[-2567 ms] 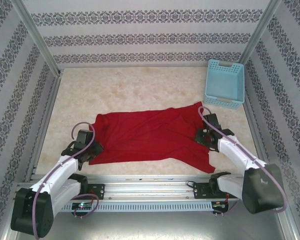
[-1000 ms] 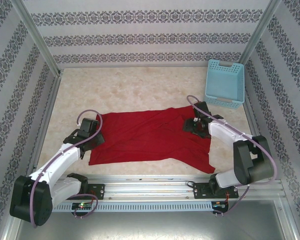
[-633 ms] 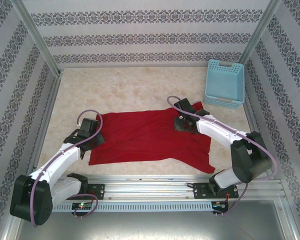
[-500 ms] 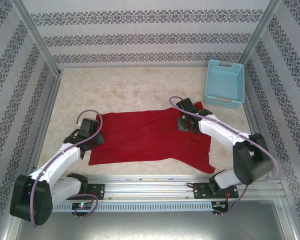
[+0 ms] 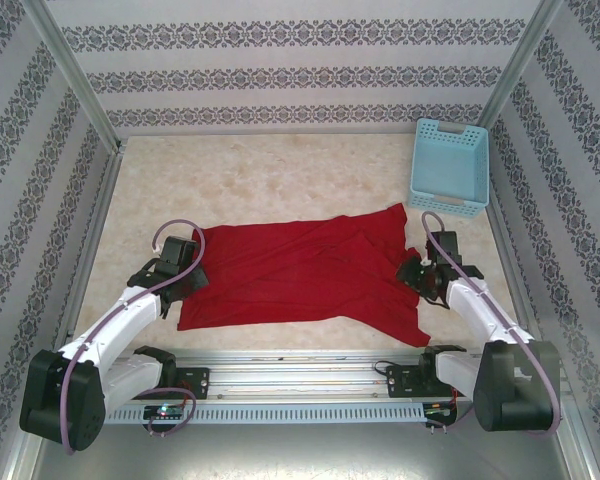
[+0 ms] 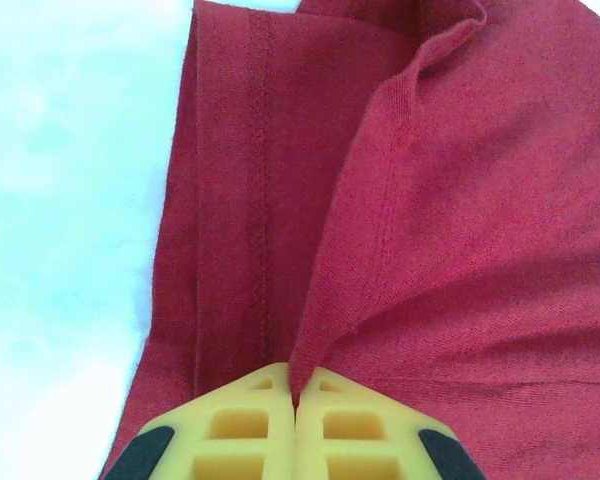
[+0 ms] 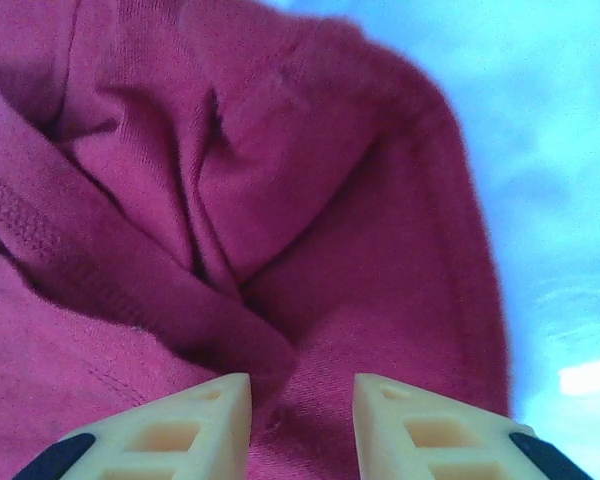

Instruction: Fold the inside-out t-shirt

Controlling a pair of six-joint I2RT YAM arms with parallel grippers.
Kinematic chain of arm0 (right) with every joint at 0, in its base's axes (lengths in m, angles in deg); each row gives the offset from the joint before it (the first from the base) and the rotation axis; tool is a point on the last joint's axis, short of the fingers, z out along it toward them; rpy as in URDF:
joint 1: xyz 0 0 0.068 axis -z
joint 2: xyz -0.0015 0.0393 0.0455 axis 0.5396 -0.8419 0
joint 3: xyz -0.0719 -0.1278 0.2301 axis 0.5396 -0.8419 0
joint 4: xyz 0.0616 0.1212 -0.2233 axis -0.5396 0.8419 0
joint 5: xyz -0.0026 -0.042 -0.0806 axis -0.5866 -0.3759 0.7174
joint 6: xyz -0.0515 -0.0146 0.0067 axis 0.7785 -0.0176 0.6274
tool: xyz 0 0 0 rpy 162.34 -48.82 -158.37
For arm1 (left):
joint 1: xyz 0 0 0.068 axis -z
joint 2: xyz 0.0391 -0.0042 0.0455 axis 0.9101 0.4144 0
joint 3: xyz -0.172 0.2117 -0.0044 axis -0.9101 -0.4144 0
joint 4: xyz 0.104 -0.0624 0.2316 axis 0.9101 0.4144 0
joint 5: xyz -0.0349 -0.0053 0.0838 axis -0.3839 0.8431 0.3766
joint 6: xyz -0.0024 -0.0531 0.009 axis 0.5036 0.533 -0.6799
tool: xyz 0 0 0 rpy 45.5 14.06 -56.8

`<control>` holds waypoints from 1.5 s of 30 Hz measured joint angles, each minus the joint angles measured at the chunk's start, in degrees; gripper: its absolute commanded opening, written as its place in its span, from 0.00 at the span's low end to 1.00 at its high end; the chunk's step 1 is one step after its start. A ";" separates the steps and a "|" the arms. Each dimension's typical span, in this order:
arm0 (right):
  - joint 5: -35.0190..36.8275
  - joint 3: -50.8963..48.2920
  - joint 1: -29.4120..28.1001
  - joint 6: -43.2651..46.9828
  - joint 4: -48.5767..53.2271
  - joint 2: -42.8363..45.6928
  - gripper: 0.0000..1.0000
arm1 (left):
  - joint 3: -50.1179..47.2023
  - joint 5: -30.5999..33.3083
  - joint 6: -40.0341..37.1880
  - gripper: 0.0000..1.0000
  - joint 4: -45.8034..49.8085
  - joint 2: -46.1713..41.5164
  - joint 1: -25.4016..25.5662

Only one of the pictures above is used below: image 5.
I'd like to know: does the red t-shirt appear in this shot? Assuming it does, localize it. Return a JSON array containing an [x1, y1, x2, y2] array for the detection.
[[176, 202, 431, 347]]

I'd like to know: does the light blue plastic basket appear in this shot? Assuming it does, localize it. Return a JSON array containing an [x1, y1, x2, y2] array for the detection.
[[406, 117, 491, 220]]

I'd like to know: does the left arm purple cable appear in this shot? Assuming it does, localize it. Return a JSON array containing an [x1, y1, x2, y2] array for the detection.
[[59, 219, 206, 456]]

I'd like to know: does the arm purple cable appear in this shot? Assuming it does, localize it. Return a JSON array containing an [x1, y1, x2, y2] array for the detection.
[[419, 211, 564, 439], [59, 219, 206, 456]]

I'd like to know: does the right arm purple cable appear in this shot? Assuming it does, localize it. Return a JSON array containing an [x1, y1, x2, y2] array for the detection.
[[419, 211, 564, 439]]

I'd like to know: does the aluminium table side rail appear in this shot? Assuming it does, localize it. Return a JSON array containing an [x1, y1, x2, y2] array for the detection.
[[479, 127, 551, 347], [47, 142, 126, 364]]

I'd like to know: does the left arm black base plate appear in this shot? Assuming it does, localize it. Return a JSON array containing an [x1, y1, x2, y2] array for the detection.
[[119, 366, 212, 401]]

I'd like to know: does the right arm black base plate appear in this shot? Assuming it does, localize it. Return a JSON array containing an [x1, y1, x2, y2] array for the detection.
[[385, 363, 479, 400]]

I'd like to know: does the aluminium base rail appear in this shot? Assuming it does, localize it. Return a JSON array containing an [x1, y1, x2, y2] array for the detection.
[[29, 349, 566, 401]]

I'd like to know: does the slotted grey cable duct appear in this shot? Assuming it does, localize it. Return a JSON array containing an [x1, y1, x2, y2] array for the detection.
[[104, 402, 426, 426]]

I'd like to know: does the aluminium frame post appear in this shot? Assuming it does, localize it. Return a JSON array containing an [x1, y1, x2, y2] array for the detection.
[[477, 0, 566, 132], [19, 0, 124, 154]]

